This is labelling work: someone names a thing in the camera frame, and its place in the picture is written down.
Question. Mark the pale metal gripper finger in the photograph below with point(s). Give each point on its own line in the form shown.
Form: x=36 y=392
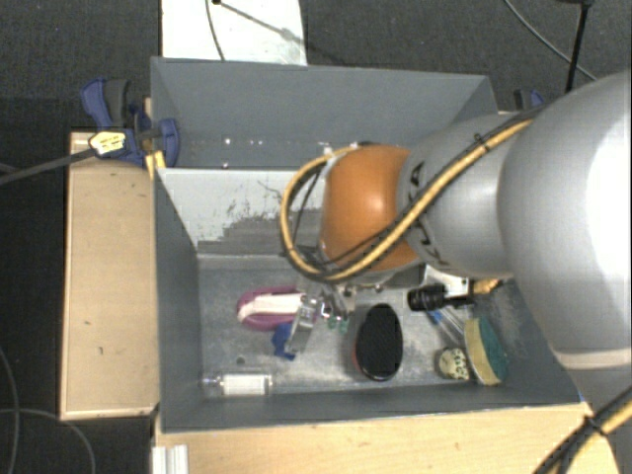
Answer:
x=296 y=329
x=309 y=329

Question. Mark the small blue cloth piece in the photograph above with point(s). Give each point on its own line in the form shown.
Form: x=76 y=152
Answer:
x=282 y=339

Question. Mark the black oval case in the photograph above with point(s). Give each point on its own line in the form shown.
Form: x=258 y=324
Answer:
x=379 y=343

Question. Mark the clear bottle with white label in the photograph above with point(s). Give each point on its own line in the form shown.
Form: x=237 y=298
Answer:
x=244 y=384

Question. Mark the grey metal bin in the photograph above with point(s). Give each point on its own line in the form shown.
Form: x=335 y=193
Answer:
x=237 y=274

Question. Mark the clear tube with blue cap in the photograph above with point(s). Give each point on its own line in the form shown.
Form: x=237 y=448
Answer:
x=447 y=326

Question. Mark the pale spotted ball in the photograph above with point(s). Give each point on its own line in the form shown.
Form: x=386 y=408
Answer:
x=453 y=363

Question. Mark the yellow and green sponge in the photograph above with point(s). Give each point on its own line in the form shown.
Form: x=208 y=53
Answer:
x=486 y=351

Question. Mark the pale wood board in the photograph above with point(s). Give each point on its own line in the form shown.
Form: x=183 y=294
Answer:
x=111 y=284

